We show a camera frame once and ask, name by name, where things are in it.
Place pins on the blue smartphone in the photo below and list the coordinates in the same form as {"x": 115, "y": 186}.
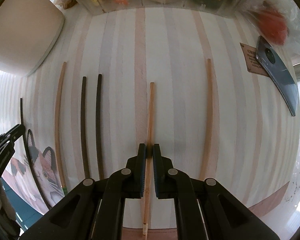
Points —
{"x": 270, "y": 61}

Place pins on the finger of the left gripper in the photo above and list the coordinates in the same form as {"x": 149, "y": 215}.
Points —
{"x": 12, "y": 135}

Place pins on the cream utensil holder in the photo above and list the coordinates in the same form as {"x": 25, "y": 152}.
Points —
{"x": 28, "y": 32}

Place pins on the brown label card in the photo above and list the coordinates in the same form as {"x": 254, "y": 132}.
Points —
{"x": 253, "y": 66}

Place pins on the red plastic bag item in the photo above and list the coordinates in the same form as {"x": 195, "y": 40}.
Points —
{"x": 272, "y": 25}

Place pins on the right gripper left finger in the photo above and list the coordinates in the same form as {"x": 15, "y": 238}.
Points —
{"x": 136, "y": 178}

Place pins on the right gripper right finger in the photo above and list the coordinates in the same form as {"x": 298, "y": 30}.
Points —
{"x": 163, "y": 182}

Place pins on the light wooden chopstick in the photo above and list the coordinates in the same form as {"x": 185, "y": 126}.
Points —
{"x": 148, "y": 172}
{"x": 209, "y": 122}
{"x": 57, "y": 129}

